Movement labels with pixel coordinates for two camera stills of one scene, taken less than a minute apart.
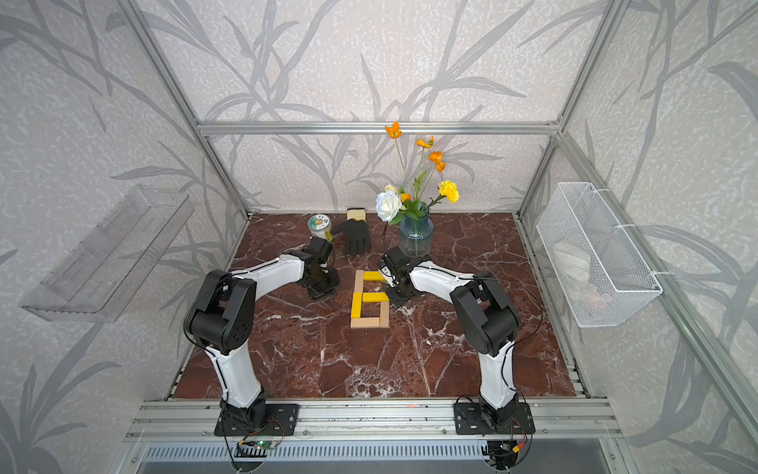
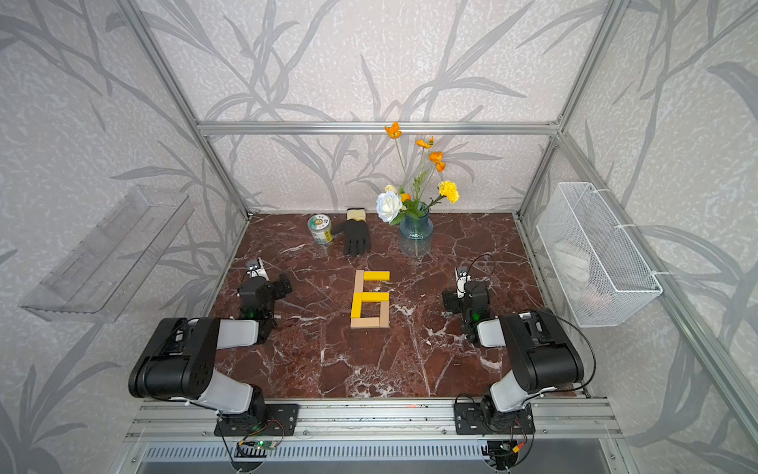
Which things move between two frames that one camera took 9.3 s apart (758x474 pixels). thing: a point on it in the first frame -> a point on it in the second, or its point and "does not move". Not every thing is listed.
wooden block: x=365 y=322 does not move
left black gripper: x=316 y=294 -> x=276 y=287
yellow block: x=374 y=297 does not move
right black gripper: x=396 y=300 -> x=452 y=301
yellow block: x=356 y=306 does not move
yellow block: x=373 y=276 does not move
